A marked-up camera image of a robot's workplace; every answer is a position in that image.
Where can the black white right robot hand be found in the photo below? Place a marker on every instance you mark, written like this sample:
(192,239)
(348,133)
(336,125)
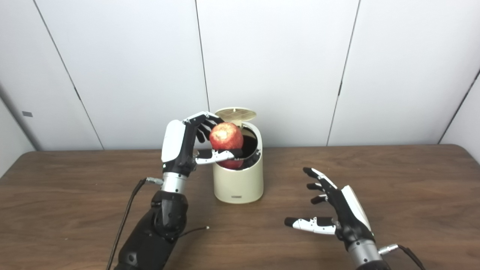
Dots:
(348,217)

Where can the cream round bin lid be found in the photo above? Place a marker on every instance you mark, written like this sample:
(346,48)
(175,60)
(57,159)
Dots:
(236,113)

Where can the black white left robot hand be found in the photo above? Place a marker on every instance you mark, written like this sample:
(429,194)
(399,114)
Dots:
(176,146)

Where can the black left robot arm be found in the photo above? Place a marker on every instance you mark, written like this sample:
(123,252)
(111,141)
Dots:
(161,225)

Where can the cream-colored bin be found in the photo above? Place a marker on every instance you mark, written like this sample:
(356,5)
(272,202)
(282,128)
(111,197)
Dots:
(238,183)

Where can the red apple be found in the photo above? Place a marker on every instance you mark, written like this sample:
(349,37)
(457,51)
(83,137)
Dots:
(227,137)

